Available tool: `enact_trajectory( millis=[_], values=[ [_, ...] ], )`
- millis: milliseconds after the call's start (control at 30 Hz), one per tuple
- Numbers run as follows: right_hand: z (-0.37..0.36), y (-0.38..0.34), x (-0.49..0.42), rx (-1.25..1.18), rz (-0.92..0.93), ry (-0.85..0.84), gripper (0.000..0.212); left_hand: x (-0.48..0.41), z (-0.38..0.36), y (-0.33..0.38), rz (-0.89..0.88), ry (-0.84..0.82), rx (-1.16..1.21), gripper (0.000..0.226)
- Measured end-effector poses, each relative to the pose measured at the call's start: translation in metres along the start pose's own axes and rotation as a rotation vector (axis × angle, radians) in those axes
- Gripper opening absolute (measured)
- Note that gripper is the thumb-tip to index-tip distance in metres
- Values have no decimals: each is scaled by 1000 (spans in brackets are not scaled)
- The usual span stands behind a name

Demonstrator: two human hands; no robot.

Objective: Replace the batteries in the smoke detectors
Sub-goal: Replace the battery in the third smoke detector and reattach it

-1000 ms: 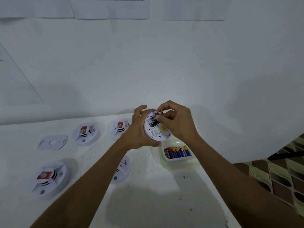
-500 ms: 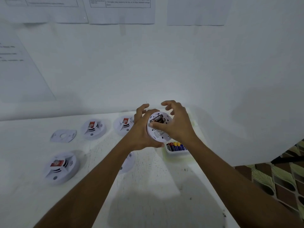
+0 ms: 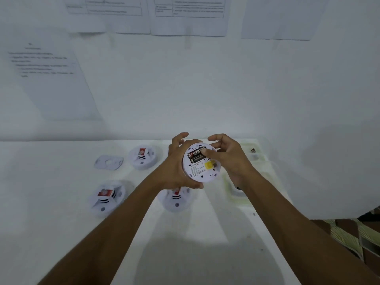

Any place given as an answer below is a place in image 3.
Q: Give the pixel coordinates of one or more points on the person's right hand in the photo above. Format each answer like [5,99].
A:
[234,163]

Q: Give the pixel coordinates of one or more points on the person's left hand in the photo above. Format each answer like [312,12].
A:
[169,172]

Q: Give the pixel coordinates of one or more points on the white smoke detector red label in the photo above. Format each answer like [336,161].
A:
[202,174]
[107,200]
[178,202]
[142,157]

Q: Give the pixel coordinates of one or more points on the red black cylindrical battery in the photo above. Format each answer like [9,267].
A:
[196,153]
[198,159]

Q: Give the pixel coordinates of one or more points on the white detector mounting plate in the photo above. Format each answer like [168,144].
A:
[109,162]

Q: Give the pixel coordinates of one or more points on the person's right forearm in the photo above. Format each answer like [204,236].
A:
[302,231]

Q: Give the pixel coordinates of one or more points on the person's left forearm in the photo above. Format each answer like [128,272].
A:
[110,234]

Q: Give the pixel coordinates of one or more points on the green brown patterned floor mat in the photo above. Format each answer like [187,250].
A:
[344,234]

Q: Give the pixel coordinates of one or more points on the black bar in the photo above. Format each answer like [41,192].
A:
[369,216]

